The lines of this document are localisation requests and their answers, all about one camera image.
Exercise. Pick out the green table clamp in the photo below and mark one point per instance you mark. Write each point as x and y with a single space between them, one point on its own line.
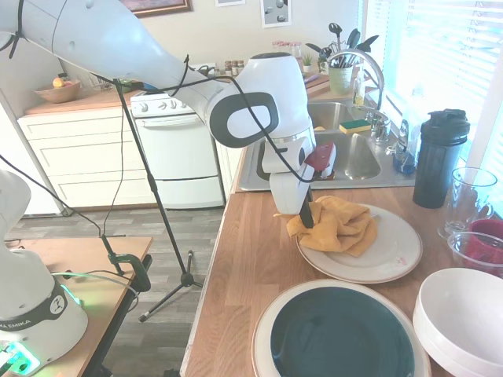
139 275

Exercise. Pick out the red patterned drinking glass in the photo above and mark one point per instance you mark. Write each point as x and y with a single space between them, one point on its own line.
297 49
277 46
287 46

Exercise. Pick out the yellow red fruit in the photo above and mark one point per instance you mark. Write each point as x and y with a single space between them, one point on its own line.
59 82

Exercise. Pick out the dark leafy plant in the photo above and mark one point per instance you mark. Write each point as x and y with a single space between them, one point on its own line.
324 55

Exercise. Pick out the red and white wrist camera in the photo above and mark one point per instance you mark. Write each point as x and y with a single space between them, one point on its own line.
322 157

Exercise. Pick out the yellow dish soap bottle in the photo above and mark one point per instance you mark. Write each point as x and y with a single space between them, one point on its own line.
358 92

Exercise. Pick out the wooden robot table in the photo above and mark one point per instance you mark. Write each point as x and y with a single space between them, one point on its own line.
90 255

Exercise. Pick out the red cup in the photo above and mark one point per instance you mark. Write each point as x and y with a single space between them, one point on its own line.
487 229

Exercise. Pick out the green bowl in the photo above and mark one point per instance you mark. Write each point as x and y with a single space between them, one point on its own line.
126 86

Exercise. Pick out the wooden cutting board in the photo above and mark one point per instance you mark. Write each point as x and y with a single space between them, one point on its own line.
319 89

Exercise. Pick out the stainless steel double sink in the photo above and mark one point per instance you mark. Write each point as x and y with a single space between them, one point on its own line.
361 157

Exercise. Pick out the small spice jar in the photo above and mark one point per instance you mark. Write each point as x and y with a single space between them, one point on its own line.
228 68
240 67
234 68

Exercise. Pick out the white bowls stack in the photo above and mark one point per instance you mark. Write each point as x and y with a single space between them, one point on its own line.
460 310

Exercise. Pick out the yellow terry cloth towel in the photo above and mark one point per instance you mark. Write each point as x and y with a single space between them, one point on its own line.
338 228

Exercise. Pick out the black shaker bottle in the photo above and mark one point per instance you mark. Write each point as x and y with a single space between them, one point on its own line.
436 165

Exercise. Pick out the small yellow scrubber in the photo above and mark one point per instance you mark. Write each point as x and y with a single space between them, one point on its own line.
319 128

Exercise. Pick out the dark blue centre plate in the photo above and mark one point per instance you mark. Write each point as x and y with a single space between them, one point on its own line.
338 334

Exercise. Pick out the white oven stove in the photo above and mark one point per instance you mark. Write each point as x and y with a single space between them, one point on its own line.
177 157

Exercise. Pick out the wooden picture frame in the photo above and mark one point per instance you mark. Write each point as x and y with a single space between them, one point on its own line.
165 6

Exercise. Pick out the black slotted spoon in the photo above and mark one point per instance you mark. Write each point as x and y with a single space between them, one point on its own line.
335 28

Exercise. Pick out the grey wall poster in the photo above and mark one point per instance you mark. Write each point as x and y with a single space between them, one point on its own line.
277 12

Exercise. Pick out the white window blinds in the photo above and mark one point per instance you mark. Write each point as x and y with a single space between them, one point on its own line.
432 59

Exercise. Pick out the white ceramic bowl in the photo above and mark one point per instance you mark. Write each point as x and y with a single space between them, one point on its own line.
436 355

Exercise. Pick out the clear drinking glass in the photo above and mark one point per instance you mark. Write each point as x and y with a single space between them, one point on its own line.
463 204

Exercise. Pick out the clear plastic container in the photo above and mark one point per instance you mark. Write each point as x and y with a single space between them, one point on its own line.
460 245

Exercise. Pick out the pale green utensil holder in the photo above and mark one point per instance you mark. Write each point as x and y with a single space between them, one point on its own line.
340 80

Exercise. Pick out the purple knife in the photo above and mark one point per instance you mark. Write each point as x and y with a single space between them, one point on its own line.
311 79

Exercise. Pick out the chrome arched faucet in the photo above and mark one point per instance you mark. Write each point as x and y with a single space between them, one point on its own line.
380 90

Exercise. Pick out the black kettle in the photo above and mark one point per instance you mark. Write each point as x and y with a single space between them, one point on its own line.
205 70

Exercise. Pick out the black pointed turner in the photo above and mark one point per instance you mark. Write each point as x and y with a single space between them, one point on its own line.
369 41

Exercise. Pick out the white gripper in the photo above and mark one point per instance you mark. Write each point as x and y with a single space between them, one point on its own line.
288 192

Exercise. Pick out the white wall poster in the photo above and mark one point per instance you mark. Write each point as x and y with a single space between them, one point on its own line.
230 2

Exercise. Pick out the black spatula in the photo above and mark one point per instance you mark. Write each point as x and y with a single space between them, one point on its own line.
353 37

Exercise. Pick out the yellow and green sponge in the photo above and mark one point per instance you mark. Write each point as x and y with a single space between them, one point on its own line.
355 126

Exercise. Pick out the black tripod stand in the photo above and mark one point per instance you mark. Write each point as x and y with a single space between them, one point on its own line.
165 220

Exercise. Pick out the white drawer cabinet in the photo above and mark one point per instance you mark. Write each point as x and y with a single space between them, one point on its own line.
78 157

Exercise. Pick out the small potted green plant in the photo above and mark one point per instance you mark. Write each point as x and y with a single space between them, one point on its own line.
307 63

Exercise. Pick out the white plate with tan rim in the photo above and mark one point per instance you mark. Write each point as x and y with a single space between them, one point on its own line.
393 251

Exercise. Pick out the wooden fruit bowl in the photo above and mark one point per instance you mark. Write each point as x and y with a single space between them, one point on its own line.
57 93

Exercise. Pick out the black ladle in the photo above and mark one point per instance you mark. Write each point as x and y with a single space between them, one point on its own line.
314 47

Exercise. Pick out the blue liquid soap bottle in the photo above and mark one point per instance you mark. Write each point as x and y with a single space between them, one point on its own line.
404 163

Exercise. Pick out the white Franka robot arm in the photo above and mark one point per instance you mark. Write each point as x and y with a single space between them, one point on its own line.
118 47

